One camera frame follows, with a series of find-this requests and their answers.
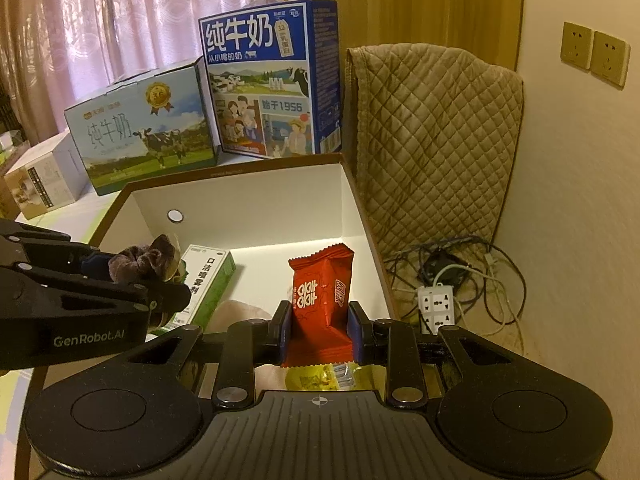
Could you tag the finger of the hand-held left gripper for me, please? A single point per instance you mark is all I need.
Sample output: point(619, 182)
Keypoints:
point(100, 297)
point(50, 250)

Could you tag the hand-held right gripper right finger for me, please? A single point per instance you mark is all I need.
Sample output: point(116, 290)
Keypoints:
point(359, 335)

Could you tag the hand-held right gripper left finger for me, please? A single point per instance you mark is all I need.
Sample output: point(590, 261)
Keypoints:
point(281, 332)

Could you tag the red snack packet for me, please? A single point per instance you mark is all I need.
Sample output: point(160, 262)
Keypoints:
point(320, 295)

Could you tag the yellow green snack packet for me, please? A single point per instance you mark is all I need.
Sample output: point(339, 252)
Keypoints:
point(320, 377)

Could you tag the green white spray box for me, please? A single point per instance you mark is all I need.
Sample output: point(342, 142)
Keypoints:
point(210, 285)

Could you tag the brown cardboard box white inside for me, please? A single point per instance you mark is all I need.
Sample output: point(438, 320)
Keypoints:
point(250, 200)

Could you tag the checkered bed sheet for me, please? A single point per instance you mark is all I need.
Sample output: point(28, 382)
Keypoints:
point(85, 210)

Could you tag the white appliance box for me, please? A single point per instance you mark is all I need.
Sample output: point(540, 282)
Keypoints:
point(45, 180)

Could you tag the black power adapter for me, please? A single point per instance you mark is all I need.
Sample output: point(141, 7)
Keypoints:
point(442, 264)

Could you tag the green cow milk carton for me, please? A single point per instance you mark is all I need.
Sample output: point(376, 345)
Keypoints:
point(145, 130)

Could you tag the beige quilted cover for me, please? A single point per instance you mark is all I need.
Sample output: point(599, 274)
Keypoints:
point(435, 150)

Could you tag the pink curtain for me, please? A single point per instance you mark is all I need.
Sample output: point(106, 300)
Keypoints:
point(125, 20)

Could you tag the blue illustrated milk carton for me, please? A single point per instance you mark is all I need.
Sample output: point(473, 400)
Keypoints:
point(265, 80)

